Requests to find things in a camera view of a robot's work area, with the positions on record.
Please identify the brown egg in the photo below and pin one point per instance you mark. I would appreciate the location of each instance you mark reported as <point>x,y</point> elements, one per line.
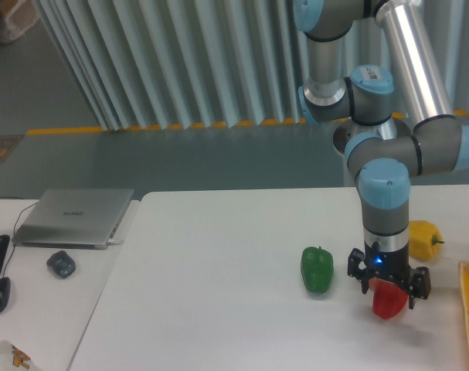
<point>373,283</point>

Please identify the white orange printed cloth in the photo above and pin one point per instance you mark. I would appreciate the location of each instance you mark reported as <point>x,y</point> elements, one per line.
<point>13,359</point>

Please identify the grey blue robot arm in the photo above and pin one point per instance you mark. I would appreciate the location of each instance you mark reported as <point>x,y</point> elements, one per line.
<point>370,96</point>

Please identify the white folding partition screen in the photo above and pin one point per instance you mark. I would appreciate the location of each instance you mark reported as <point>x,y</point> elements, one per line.
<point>183,63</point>

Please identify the silver laptop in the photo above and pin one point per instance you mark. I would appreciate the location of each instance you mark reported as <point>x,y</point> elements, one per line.
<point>74,218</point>

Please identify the yellow bell pepper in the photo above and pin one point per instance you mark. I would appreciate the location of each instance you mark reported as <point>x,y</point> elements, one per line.
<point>425,240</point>

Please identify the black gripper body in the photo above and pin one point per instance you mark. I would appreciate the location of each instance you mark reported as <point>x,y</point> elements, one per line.
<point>389,266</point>

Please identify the dark earbuds case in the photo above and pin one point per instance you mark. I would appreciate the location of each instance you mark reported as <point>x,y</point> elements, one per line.
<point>62,264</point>

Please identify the red bell pepper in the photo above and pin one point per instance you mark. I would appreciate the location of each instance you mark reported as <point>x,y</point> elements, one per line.
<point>388,300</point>

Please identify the green bell pepper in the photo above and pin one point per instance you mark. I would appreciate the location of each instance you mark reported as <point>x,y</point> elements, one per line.
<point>317,269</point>

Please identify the brown cardboard box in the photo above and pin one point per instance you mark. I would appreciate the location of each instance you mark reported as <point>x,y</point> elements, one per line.
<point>16,19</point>

